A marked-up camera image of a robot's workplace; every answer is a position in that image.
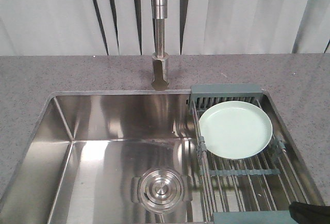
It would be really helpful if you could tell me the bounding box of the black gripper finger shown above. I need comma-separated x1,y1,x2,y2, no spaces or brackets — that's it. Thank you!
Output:
289,202,329,224

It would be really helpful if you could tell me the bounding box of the light green round plate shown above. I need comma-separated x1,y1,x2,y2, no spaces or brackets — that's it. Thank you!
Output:
199,101,273,159

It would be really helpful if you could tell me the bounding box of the roll-up steel drying rack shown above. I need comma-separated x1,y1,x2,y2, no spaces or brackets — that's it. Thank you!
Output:
187,84,324,223

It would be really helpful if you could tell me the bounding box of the steel sink drain strainer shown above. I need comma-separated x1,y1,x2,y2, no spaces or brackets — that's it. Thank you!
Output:
130,167,193,214

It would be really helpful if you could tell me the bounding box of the stainless steel sink basin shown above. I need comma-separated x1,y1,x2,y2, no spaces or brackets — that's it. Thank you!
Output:
1,91,212,223

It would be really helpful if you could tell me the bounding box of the stainless steel faucet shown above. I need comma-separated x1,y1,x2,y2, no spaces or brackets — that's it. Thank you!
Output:
152,0,169,91

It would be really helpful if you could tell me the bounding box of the white pleated curtain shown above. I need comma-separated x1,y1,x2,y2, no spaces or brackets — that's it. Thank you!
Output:
1,0,329,56

